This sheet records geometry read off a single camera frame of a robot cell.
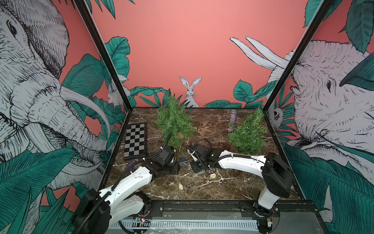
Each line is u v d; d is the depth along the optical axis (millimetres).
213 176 839
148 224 728
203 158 640
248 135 719
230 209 757
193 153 647
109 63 921
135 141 982
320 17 720
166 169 685
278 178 448
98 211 392
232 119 1102
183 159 901
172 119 731
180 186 798
